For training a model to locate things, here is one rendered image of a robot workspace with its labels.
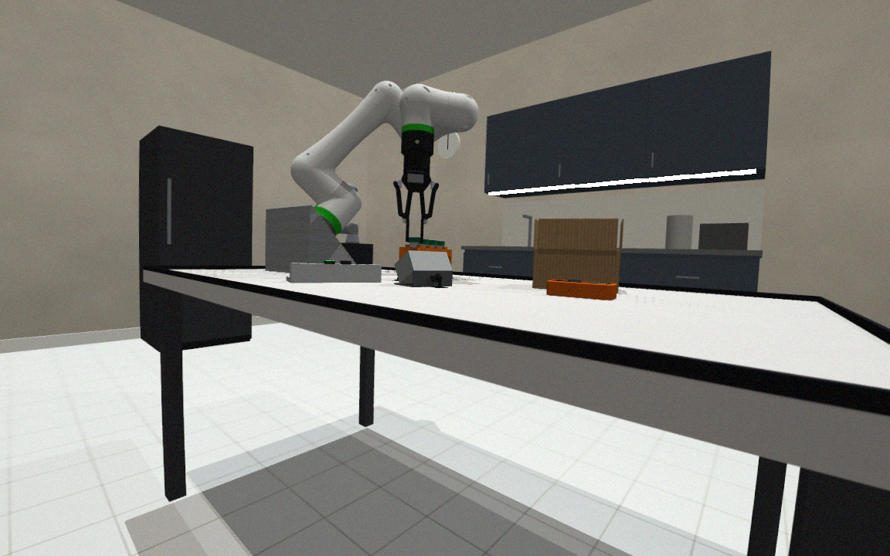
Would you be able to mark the orange digital multimeter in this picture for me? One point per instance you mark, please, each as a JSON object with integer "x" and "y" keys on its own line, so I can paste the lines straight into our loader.
{"x": 581, "y": 289}

